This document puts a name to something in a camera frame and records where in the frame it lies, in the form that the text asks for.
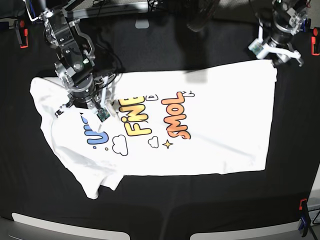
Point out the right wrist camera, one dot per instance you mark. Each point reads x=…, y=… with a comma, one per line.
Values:
x=103, y=114

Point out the blue red clamp bottom right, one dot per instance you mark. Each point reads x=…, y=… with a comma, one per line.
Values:
x=304, y=218

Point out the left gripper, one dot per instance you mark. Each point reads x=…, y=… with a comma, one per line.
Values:
x=279, y=38

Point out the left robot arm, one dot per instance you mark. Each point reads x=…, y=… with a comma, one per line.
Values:
x=278, y=26

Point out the dark box top left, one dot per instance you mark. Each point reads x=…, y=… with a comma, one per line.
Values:
x=72, y=4

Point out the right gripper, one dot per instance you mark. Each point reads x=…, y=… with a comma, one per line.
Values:
x=87, y=94

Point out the red clamp top right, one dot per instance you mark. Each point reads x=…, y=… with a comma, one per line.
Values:
x=315, y=41

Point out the blue clamp top right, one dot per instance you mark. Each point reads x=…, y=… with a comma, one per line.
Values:
x=306, y=25

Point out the white t-shirt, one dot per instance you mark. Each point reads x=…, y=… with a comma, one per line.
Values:
x=166, y=123

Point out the red clamp top left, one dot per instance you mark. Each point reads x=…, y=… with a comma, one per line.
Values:
x=22, y=34

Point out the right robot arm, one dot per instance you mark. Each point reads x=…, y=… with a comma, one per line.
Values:
x=76, y=61

